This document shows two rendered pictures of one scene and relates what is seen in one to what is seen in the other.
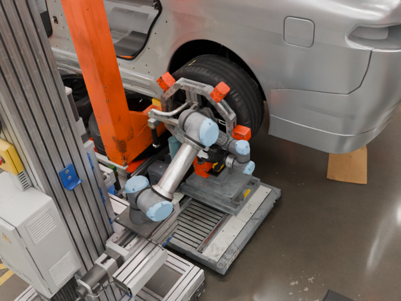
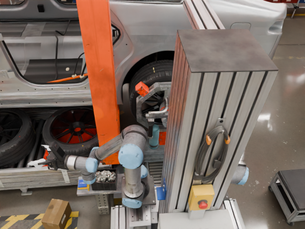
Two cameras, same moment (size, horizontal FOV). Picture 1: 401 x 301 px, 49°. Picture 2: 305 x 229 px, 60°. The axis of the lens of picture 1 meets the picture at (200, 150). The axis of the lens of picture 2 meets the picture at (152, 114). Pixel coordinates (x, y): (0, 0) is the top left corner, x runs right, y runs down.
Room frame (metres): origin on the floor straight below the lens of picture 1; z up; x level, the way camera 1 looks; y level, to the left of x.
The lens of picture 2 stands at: (1.17, 1.36, 2.43)
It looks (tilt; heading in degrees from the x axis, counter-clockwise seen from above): 44 degrees down; 313
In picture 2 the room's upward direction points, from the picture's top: 3 degrees clockwise
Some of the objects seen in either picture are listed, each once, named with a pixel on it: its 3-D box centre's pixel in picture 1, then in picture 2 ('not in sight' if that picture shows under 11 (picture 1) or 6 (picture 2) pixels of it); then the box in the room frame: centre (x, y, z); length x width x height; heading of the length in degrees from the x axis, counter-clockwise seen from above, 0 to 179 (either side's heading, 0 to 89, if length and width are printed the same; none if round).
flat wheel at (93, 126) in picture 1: (131, 125); (78, 132); (2.97, 0.54, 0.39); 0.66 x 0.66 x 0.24
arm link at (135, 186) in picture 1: (138, 191); not in sight; (1.56, 0.32, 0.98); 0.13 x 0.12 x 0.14; 36
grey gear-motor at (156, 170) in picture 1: (175, 171); not in sight; (2.50, 0.21, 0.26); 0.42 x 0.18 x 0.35; 141
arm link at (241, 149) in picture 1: (240, 150); not in sight; (1.82, -0.21, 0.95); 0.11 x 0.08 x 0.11; 36
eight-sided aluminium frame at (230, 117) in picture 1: (197, 120); (167, 108); (2.28, -0.01, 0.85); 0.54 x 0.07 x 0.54; 51
